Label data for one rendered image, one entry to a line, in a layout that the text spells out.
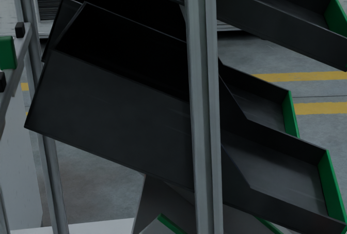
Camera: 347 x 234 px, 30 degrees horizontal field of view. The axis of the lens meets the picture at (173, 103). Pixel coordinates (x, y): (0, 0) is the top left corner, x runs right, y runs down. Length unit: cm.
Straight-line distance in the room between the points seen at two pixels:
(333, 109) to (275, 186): 297
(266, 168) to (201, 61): 19
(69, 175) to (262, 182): 249
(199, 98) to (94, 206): 235
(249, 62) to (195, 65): 373
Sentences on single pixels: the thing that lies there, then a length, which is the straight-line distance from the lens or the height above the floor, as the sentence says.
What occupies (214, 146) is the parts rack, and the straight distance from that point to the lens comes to 49.
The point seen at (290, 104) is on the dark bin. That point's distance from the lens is 77.
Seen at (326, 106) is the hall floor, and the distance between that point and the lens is 359.
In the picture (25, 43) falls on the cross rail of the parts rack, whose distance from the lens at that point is 73.
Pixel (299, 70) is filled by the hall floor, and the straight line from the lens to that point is 405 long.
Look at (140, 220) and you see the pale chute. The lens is 61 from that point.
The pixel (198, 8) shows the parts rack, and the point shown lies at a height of 141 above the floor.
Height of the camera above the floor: 154
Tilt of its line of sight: 25 degrees down
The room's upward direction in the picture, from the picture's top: 4 degrees counter-clockwise
